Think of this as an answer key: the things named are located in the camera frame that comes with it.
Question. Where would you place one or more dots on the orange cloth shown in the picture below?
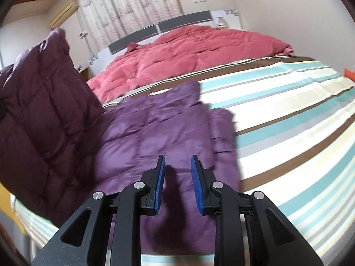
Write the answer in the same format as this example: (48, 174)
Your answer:
(350, 74)

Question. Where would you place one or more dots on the white wall socket strip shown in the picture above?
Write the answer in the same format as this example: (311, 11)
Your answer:
(199, 0)

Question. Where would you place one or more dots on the purple down jacket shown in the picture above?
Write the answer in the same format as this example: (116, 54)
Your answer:
(152, 133)

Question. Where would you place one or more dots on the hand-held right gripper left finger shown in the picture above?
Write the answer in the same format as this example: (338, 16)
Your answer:
(160, 185)

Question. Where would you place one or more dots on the beige air conditioner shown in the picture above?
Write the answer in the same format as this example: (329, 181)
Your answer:
(65, 13)

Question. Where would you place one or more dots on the striped bed sheet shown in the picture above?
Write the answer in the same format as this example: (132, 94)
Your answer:
(291, 116)

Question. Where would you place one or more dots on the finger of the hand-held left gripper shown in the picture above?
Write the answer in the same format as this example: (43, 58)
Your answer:
(2, 109)

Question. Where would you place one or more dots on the red quilted comforter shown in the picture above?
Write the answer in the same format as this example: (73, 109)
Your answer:
(180, 52)

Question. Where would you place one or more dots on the white patterned curtain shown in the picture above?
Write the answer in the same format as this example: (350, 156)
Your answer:
(124, 5)

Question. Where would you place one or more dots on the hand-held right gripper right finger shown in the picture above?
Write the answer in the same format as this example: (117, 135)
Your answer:
(197, 188)

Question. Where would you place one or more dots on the white wall switch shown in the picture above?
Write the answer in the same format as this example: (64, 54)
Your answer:
(82, 35)

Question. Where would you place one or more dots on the white and grey headboard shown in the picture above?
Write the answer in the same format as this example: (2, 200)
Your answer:
(180, 19)

